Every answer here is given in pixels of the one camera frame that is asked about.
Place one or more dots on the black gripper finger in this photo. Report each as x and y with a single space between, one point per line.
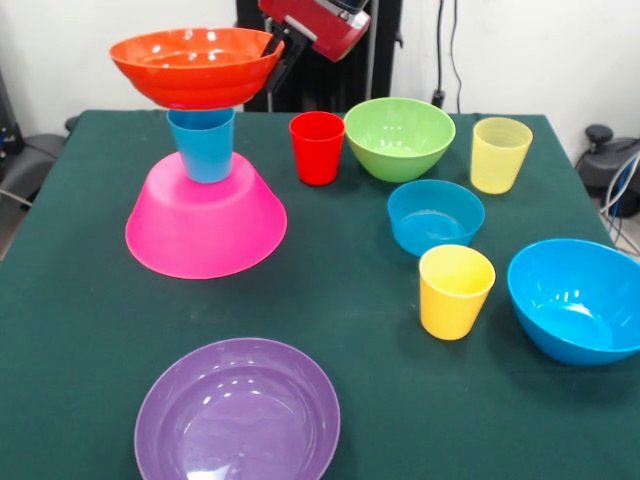
285 65
274 42

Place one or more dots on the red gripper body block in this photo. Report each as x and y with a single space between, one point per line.
320 25

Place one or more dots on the orange plastic bowl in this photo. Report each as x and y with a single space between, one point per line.
195 80

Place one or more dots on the blue plastic cup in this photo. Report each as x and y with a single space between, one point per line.
207 150

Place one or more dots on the pink plastic bowl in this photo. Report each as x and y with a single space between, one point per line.
210 225

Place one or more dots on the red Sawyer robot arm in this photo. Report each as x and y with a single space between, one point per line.
352 5

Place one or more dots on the red plastic cup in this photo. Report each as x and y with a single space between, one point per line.
317 155

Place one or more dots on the green plastic bowl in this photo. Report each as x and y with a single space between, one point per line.
400 160

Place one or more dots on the small dark blue bowl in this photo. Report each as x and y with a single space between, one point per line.
435 225

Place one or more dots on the dark green table cloth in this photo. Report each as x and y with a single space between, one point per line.
350 280

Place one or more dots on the translucent yellow-green plastic cup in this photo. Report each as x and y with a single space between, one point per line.
497 165

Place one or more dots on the black floor device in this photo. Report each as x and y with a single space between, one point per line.
25 160
600 165

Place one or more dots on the yellow plastic cup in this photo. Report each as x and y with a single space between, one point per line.
450 310

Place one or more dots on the purple plastic bowl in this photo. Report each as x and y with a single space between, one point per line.
235 425

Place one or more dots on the large light blue bowl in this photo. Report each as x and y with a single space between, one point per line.
575 310

